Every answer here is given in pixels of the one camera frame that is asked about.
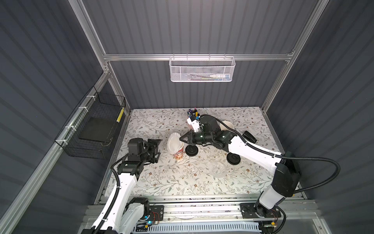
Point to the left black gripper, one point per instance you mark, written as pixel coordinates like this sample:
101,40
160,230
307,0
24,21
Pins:
155,150

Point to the red patterned paper cup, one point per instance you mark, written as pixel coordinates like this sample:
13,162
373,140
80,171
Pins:
180,153

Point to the floral table mat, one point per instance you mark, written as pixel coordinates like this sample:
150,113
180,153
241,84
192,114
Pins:
189,175

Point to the black cup lid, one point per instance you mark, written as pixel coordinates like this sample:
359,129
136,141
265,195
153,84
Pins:
233,159
191,150

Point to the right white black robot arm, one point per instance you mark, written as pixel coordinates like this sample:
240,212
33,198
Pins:
284,167

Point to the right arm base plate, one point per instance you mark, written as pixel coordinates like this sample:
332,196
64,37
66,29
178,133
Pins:
254,210

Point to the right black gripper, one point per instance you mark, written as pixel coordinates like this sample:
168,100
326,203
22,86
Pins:
192,137

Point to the marker in white basket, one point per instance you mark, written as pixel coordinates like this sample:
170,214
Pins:
223,77

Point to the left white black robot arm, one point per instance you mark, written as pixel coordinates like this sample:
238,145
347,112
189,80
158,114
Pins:
121,215

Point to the beige patterned paper cup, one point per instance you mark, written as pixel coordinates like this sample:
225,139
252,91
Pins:
226,125

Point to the clear leak-proof film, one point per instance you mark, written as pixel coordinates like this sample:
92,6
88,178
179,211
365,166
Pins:
174,144
217,169

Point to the black wire basket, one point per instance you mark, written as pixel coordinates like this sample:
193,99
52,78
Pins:
93,128

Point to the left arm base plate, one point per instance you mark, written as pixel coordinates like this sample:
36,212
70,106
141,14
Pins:
153,212

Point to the white wire mesh basket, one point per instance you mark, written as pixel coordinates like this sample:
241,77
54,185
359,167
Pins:
198,69

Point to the black stapler-like object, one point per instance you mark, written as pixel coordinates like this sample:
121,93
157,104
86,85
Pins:
249,137

